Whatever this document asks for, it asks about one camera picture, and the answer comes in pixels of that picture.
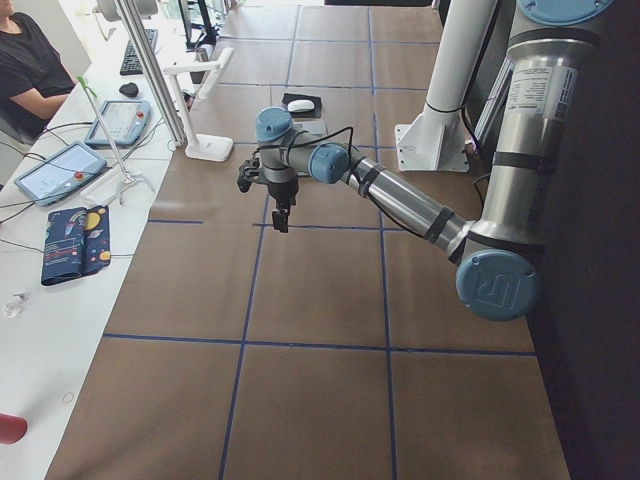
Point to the silver stick stand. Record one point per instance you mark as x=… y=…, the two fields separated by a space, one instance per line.
x=128 y=178

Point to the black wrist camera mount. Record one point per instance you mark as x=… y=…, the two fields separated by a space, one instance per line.
x=250 y=172

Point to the far blue teach pendant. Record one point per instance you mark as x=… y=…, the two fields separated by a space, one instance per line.
x=125 y=120

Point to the red cylinder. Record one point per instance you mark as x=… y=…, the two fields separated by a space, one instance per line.
x=12 y=428

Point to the black desk mouse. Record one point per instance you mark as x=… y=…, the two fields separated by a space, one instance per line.
x=129 y=90

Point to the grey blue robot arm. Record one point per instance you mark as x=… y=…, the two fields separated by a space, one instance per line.
x=495 y=255

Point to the clear plastic wrapper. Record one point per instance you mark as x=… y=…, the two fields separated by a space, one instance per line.
x=16 y=305

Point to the near blue teach pendant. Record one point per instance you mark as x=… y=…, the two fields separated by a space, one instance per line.
x=62 y=174

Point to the aluminium frame post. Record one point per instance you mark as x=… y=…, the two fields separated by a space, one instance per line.
x=130 y=17

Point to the grey laptop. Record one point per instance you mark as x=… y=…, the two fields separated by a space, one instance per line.
x=315 y=127

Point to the seated person black shirt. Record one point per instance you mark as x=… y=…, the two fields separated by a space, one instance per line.
x=34 y=82

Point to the navy space pattern pouch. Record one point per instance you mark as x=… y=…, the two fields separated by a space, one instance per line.
x=77 y=244

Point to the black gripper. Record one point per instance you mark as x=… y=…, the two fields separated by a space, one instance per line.
x=283 y=190

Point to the white desk lamp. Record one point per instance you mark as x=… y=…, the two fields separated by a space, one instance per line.
x=200 y=145

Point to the blue teach pendant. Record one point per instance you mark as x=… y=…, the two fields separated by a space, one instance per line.
x=62 y=174
x=125 y=120

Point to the white computer mouse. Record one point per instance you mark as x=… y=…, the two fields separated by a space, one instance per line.
x=300 y=106

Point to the white mounting pole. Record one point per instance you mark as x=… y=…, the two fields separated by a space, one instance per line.
x=435 y=140

